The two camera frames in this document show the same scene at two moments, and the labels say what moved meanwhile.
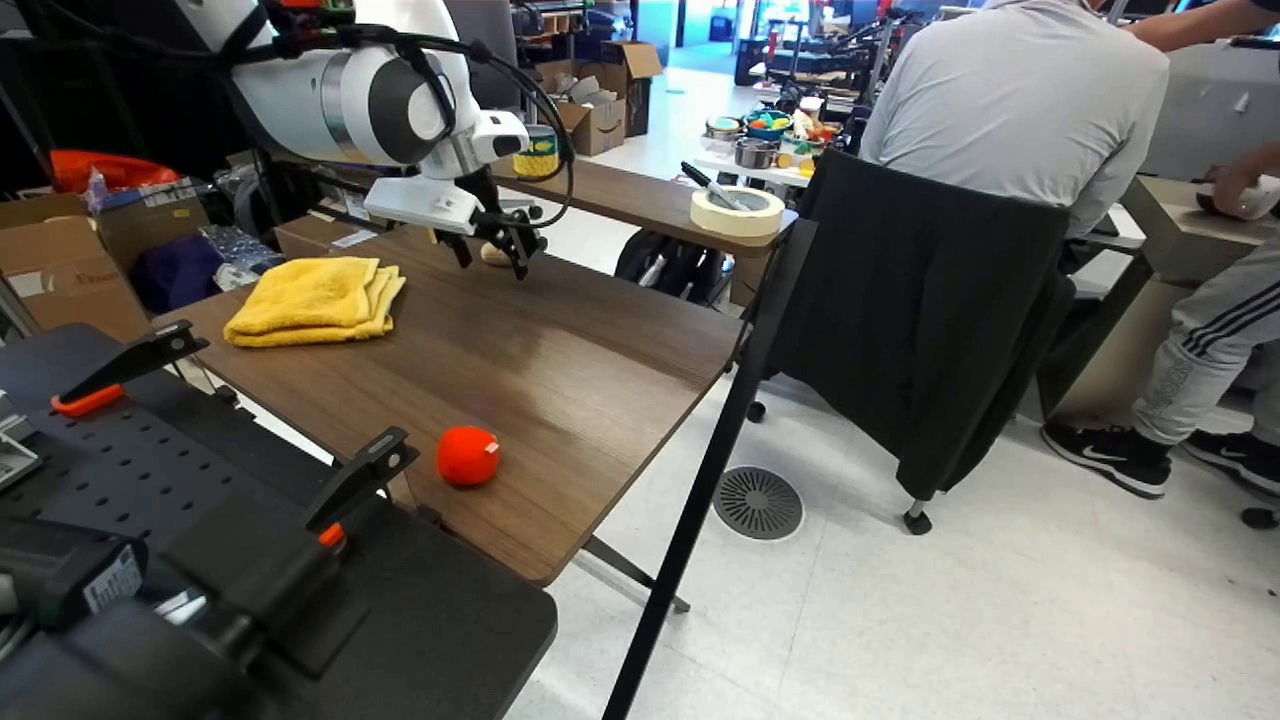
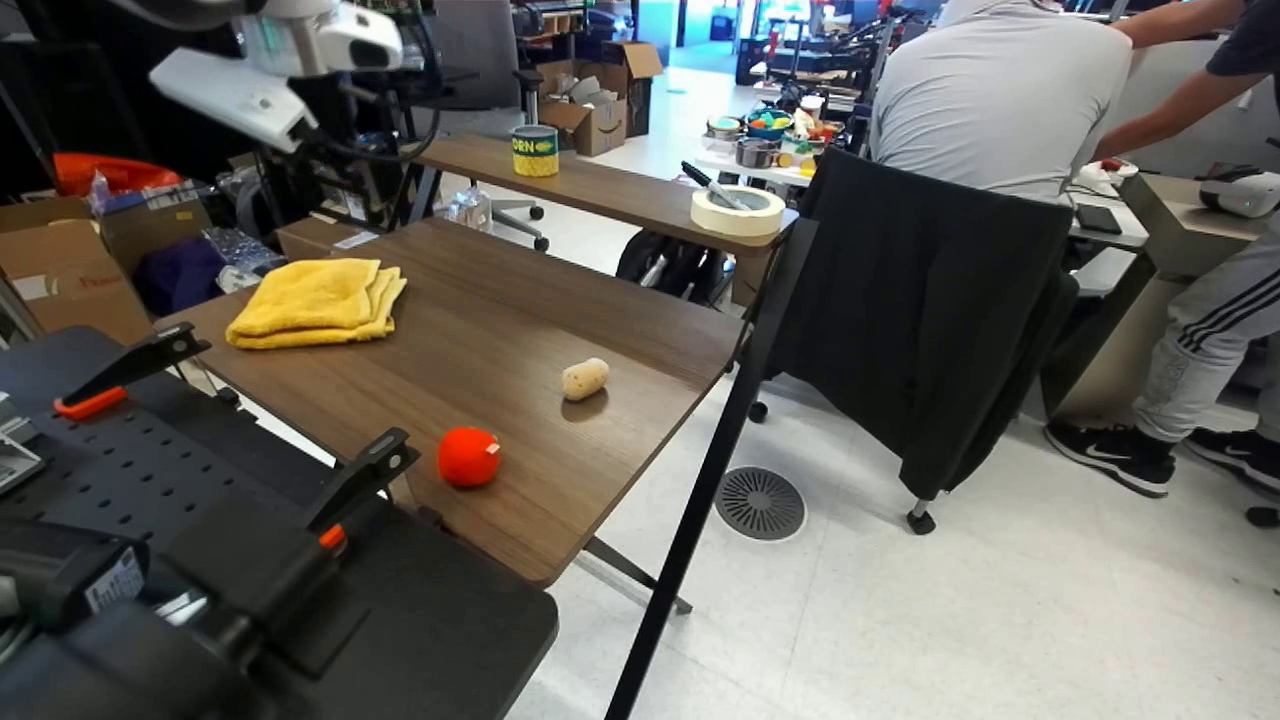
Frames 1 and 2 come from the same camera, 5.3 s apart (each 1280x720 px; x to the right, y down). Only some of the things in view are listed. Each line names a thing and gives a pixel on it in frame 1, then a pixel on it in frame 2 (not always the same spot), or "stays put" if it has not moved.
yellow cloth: [318, 299] stays put
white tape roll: [737, 214] stays put
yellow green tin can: [541, 161] stays put
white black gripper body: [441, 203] -> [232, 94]
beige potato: [491, 255] -> [585, 376]
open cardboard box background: [603, 104] stays put
